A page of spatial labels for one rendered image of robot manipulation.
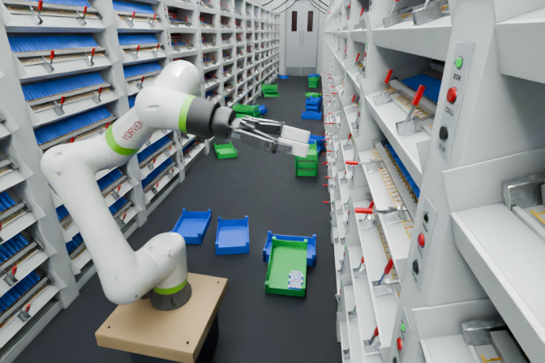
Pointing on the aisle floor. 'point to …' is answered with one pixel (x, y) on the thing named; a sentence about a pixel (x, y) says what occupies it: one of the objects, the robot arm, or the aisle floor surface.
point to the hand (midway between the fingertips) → (298, 142)
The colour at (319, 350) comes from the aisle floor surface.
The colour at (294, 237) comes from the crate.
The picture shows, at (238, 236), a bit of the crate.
